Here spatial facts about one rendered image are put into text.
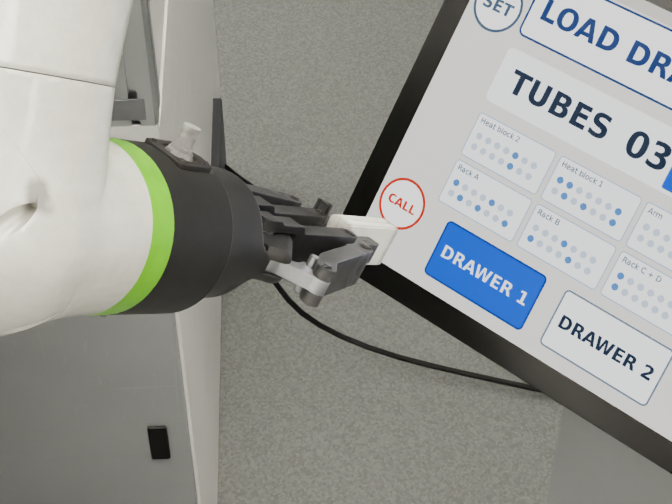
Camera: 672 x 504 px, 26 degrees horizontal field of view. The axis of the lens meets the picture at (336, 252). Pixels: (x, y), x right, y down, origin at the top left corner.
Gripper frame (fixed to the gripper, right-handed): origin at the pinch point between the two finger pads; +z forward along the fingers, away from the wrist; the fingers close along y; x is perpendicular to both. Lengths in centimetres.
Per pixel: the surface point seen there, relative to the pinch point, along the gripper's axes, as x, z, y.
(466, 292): 2.9, 16.3, -2.1
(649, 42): -20.1, 16.7, -4.9
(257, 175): 38, 135, 94
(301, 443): 60, 105, 46
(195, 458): 47, 53, 32
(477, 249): -0.4, 16.4, -1.1
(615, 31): -19.6, 16.7, -2.2
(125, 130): 9.0, 18.6, 35.6
